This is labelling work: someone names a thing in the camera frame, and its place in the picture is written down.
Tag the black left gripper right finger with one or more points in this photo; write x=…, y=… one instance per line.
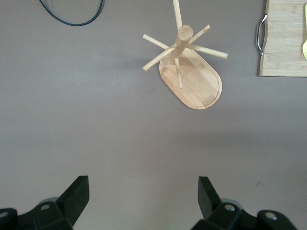
x=208, y=198

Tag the bamboo cutting board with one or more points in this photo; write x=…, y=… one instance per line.
x=283, y=48

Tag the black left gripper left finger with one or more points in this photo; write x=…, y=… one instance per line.
x=72, y=198

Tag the brown table cover sheet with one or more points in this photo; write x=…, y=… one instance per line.
x=96, y=95

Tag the yellow plastic fork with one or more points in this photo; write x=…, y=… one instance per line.
x=305, y=49

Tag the wooden mug rack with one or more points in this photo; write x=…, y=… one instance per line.
x=201, y=86

